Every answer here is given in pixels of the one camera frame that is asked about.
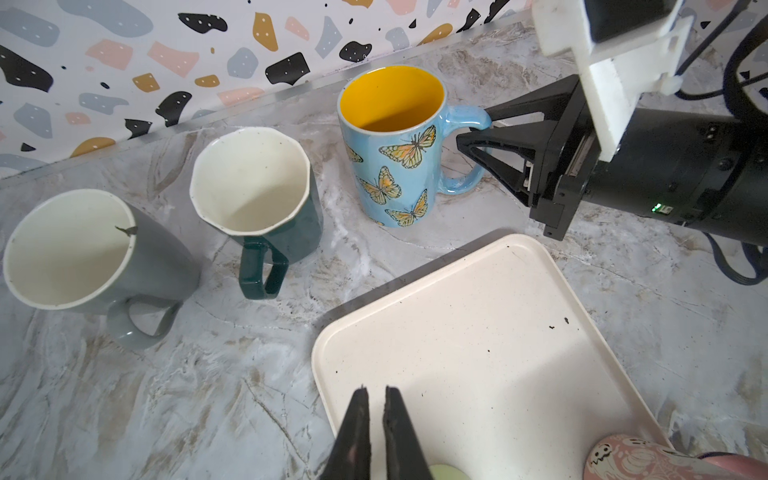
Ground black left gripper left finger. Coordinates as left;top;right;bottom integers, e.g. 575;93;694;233
320;387;371;480

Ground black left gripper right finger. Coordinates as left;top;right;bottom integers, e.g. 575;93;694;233
383;386;433;480

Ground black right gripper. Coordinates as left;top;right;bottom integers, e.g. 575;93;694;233
456;75;597;240

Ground light green mug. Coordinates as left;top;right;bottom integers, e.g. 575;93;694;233
429;464;470;480

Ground blue butterfly mug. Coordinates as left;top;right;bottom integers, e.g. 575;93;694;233
337;65;492;228

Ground pink mug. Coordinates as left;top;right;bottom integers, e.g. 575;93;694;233
583;434;767;480

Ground dark green mug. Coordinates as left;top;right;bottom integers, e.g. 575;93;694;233
189;127;323;300

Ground grey mug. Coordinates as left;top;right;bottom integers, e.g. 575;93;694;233
3;189;201;350

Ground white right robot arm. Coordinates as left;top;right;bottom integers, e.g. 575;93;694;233
456;75;767;246

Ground cream plastic tray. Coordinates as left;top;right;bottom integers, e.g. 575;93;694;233
311;234;666;479

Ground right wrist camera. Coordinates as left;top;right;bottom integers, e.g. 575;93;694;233
531;1;694;162

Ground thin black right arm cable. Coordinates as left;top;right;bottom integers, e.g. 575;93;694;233
674;0;768;287

